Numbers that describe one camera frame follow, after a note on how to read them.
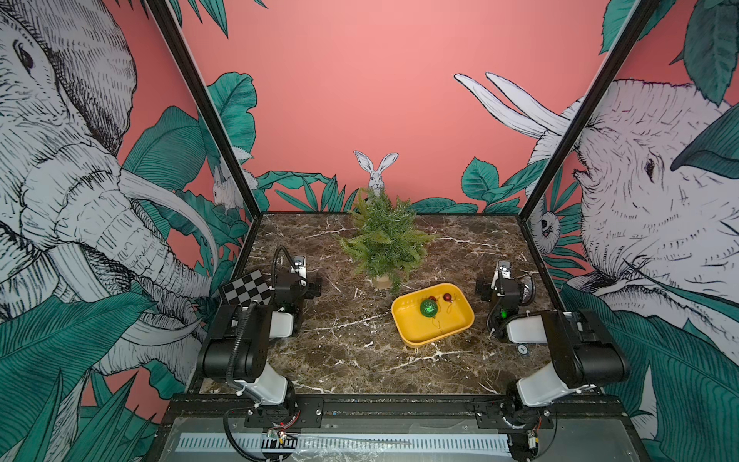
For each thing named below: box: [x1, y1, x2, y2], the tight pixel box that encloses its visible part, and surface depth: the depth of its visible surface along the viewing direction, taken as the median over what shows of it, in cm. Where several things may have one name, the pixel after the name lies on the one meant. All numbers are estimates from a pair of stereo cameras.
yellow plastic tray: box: [390, 282, 476, 348], surface depth 92 cm
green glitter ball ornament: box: [419, 298, 438, 318], surface depth 91 cm
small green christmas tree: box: [338, 187, 437, 294], surface depth 79 cm
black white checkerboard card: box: [221, 269, 275, 307], surface depth 97 cm
